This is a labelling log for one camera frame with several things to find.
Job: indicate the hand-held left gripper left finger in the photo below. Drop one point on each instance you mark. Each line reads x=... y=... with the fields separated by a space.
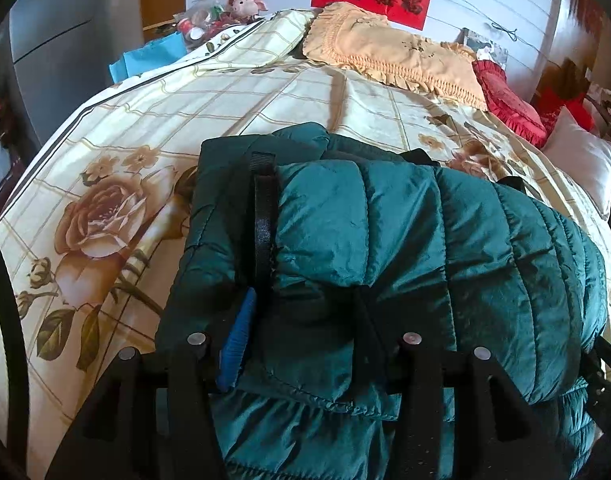
x=238 y=340

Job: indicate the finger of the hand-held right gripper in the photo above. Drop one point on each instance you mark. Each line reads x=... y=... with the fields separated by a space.
x=605 y=385

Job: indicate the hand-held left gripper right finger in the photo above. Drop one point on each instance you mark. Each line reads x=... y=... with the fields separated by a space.
x=420 y=380

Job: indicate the green quilted jacket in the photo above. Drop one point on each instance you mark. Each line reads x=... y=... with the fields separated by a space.
x=410 y=240

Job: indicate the white pillow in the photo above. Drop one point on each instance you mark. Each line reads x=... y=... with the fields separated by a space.
x=588 y=155

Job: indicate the floral cream bed sheet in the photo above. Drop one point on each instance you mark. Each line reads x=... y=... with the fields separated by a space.
x=150 y=125

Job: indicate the red clothing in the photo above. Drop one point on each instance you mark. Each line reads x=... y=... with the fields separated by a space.
x=563 y=95

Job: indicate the red heart-shaped pillow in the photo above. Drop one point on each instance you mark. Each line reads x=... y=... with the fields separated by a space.
x=510 y=100

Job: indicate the clutter of plastic bags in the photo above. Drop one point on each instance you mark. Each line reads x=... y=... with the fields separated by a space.
x=200 y=22

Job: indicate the yellow frilled pillow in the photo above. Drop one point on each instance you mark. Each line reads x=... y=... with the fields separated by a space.
x=400 y=52

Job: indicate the plush pig toy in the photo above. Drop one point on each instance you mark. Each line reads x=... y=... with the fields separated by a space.
x=246 y=5

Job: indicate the framed picture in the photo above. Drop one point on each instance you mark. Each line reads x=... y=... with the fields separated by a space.
x=483 y=45

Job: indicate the grey refrigerator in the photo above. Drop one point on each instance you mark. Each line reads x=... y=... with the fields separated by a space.
x=55 y=45

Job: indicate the wooden cabinet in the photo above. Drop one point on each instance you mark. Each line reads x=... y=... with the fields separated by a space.
x=163 y=0

